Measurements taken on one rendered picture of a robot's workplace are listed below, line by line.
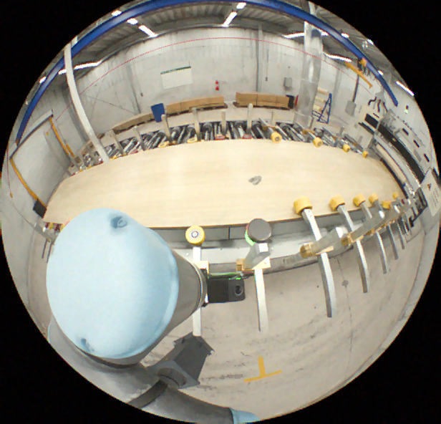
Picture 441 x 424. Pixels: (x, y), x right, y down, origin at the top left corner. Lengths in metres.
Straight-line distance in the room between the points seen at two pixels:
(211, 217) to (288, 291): 1.22
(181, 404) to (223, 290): 0.20
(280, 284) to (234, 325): 0.62
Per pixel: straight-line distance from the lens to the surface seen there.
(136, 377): 0.15
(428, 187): 2.60
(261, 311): 0.56
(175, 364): 1.03
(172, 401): 0.16
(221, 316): 1.44
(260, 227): 0.32
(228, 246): 0.81
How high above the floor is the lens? 1.40
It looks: 54 degrees down
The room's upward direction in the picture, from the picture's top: 5 degrees counter-clockwise
